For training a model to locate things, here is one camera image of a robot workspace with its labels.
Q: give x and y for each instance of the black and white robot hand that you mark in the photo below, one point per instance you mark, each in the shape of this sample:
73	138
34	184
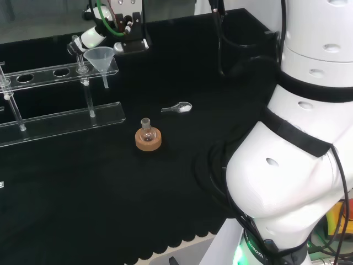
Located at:
92	38

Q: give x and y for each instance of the clear plastic funnel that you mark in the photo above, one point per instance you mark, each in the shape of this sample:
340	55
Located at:
99	59

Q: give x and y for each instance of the clear acrylic funnel stand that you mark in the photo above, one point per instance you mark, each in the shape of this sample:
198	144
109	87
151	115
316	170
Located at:
55	121

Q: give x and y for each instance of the clear weighing funnel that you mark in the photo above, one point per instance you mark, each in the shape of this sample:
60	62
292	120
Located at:
183	108

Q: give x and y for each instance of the small round-bottom glass flask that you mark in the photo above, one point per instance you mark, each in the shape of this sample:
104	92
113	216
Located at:
147	135

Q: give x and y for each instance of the black cloth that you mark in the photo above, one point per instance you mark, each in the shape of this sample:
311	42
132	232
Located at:
82	193

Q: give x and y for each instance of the yellow stop button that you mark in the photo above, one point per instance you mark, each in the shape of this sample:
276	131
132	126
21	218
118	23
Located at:
335	218

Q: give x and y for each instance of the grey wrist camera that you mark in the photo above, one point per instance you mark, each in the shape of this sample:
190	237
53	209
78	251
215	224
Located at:
119	48

